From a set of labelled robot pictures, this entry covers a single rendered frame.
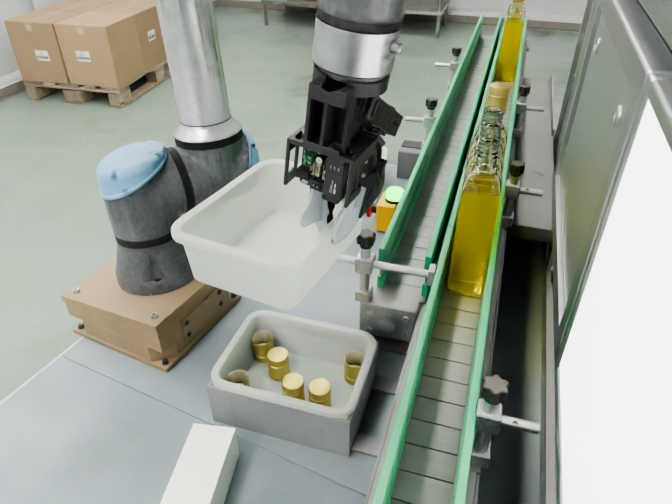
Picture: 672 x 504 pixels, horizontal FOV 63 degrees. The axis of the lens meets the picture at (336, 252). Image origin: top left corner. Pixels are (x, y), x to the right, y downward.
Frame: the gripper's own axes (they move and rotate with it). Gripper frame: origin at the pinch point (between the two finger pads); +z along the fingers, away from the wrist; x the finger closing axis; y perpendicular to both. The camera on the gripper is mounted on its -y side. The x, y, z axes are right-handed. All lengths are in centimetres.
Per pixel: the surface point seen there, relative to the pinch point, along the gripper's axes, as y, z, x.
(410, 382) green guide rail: 6.0, 12.2, 14.5
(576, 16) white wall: -615, 101, 5
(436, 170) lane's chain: -64, 24, -1
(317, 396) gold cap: 1.1, 29.6, 1.9
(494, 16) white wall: -604, 118, -76
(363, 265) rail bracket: -13.5, 15.0, 0.6
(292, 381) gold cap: 0.3, 30.0, -2.7
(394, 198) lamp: -55, 28, -7
